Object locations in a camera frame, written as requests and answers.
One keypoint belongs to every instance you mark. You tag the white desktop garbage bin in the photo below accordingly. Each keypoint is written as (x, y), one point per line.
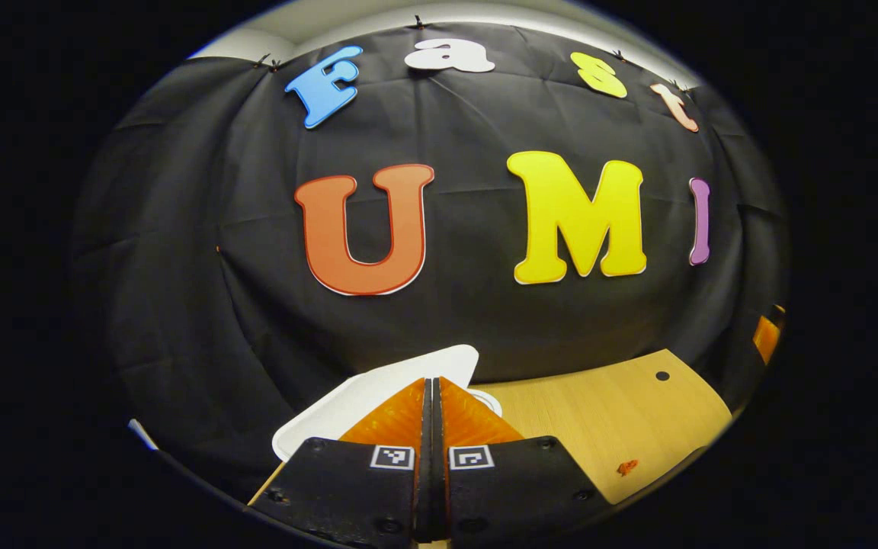
(378, 389)

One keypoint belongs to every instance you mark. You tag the orange paper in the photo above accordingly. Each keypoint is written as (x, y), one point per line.
(626, 467)

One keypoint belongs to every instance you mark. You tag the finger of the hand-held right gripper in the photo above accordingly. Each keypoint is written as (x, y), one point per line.
(768, 335)

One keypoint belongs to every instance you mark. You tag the wooden desktop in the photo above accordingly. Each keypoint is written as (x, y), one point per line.
(599, 412)

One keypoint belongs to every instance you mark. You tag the black backdrop cloth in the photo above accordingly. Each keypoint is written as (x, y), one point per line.
(485, 320)

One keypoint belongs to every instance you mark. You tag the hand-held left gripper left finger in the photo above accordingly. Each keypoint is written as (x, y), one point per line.
(347, 488)

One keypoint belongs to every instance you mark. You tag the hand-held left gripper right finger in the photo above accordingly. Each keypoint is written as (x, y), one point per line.
(515, 488)

